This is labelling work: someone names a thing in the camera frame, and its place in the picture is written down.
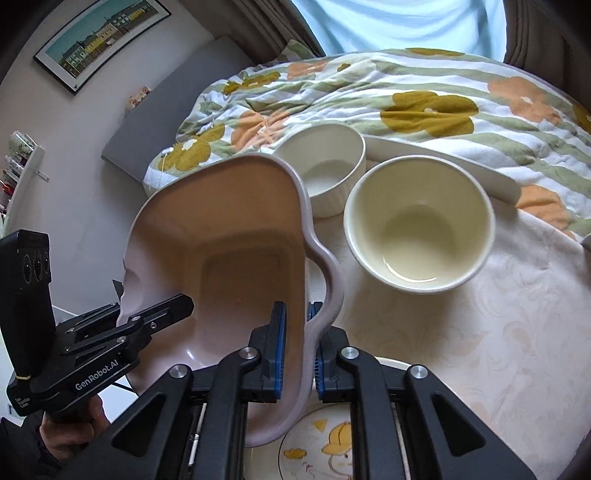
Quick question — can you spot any brown curtain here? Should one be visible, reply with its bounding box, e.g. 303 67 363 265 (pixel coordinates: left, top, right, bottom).
238 0 326 58
503 0 591 88

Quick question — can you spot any person's left hand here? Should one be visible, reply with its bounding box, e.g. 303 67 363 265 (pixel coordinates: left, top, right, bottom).
39 396 112 462

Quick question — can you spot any pink square baking dish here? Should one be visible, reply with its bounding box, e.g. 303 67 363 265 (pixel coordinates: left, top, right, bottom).
115 154 345 448

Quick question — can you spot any cartoon print plate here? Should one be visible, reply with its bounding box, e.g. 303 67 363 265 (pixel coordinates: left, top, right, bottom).
249 401 356 480

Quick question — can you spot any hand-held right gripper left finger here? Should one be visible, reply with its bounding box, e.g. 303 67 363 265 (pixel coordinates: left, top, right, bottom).
97 301 289 480

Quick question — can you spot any framed houses picture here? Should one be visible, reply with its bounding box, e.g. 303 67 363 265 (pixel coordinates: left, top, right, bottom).
33 0 172 95

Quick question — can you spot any white ribbed bowl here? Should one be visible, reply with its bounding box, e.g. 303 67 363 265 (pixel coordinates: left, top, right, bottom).
273 124 367 219

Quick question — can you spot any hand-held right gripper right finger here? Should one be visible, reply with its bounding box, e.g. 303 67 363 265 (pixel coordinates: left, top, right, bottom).
307 301 539 480

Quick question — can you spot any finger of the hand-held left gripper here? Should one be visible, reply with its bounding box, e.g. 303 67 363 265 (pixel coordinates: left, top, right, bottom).
58 295 195 365
55 302 122 337

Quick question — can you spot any row of small bottles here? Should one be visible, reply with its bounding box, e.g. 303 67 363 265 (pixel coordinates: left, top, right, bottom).
0 131 35 204

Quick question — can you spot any floral pillow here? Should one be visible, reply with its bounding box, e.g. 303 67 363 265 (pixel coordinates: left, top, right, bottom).
277 39 319 63

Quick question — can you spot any grey headboard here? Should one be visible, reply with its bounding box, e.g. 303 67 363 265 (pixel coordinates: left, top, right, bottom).
102 36 278 185

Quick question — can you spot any light blue cloth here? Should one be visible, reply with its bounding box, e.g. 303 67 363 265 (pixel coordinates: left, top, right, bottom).
291 0 509 58

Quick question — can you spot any floral striped blanket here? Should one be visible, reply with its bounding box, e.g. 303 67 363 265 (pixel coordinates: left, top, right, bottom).
144 47 591 241

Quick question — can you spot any person's left forearm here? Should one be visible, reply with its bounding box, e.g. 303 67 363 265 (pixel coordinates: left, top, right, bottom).
0 415 61 480

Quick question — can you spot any white wall shelf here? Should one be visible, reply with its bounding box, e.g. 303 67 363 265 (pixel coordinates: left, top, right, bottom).
0 130 47 222

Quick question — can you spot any white rectangular tray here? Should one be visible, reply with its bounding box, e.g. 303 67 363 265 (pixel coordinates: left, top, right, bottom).
362 134 522 205

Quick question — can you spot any cream round bowl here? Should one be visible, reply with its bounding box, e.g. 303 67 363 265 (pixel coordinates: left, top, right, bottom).
344 156 496 294

